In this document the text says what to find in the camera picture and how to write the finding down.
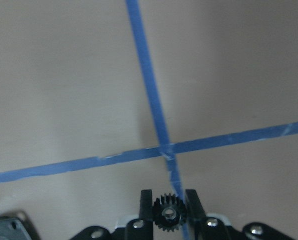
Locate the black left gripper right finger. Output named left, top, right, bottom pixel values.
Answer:
left=185, top=189, right=229, bottom=240

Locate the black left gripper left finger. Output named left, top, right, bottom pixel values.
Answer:
left=125, top=189, right=153, bottom=240

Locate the black brake pad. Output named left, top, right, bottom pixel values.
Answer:
left=0, top=211, right=41, bottom=240

